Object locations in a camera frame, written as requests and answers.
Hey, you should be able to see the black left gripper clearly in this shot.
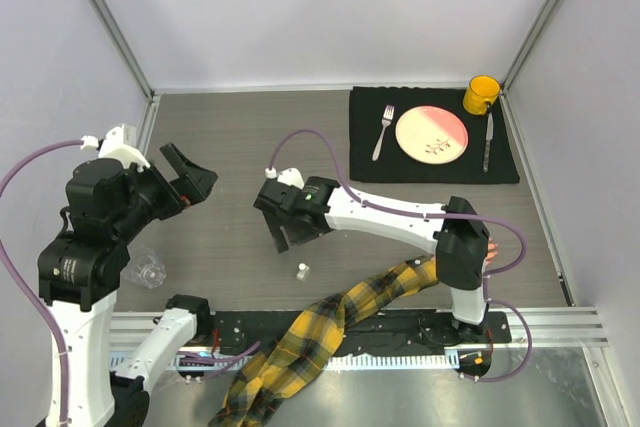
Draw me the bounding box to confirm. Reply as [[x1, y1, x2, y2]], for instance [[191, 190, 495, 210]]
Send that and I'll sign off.
[[115, 140, 218, 238]]

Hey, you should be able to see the clear nail polish bottle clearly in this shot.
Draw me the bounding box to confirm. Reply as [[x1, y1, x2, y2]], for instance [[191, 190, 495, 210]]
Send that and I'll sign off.
[[296, 263, 311, 282]]

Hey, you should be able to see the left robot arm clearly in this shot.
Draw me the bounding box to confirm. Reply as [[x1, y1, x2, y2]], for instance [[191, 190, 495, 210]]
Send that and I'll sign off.
[[38, 143, 218, 426]]

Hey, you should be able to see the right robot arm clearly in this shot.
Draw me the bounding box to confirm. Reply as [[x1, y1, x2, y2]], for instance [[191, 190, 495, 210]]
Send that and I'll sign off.
[[254, 176, 489, 342]]

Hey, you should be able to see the mannequin hand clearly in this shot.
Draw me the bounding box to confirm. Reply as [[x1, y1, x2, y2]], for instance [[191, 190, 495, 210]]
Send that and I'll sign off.
[[484, 239, 499, 266]]

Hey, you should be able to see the clear plastic cup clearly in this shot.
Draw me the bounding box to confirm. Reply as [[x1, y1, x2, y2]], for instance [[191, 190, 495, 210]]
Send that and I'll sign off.
[[121, 246, 166, 289]]

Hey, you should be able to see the yellow plaid shirt sleeve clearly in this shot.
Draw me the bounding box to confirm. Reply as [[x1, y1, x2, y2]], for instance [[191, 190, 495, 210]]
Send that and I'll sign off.
[[209, 256, 439, 426]]

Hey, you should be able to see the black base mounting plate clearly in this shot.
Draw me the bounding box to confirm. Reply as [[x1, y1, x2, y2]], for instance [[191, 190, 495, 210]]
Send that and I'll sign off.
[[212, 309, 512, 357]]

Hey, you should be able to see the silver fork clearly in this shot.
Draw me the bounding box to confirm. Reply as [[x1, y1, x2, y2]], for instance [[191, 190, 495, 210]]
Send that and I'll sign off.
[[371, 105, 395, 162]]

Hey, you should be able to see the pink and cream plate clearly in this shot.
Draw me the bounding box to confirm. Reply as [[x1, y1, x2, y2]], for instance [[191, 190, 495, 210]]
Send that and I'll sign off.
[[395, 106, 469, 165]]

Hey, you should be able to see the black cloth placemat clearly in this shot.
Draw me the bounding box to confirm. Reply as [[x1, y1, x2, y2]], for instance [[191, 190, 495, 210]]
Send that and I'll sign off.
[[349, 87, 520, 185]]

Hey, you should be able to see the yellow mug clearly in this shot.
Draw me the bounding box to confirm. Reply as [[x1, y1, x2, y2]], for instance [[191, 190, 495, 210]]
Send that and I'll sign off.
[[463, 75, 501, 116]]

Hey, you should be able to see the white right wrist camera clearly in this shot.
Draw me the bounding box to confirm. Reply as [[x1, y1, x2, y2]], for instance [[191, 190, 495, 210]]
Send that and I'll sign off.
[[265, 167, 305, 189]]

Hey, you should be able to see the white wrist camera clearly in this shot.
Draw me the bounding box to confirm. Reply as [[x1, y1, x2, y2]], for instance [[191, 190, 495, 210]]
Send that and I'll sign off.
[[81, 124, 151, 172], [265, 167, 305, 189]]

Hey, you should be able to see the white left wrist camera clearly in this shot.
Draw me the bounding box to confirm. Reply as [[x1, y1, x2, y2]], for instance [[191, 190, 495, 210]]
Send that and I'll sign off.
[[81, 124, 151, 172]]

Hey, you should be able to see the white slotted cable duct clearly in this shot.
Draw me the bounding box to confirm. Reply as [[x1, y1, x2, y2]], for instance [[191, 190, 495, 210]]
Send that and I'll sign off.
[[110, 351, 461, 373]]

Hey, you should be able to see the knife with mottled handle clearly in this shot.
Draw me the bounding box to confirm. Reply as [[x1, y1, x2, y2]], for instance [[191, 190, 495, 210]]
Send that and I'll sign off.
[[482, 111, 494, 173]]

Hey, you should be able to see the aluminium frame rail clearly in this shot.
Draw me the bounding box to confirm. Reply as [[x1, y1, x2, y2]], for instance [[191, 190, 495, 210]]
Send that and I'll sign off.
[[109, 307, 608, 351]]

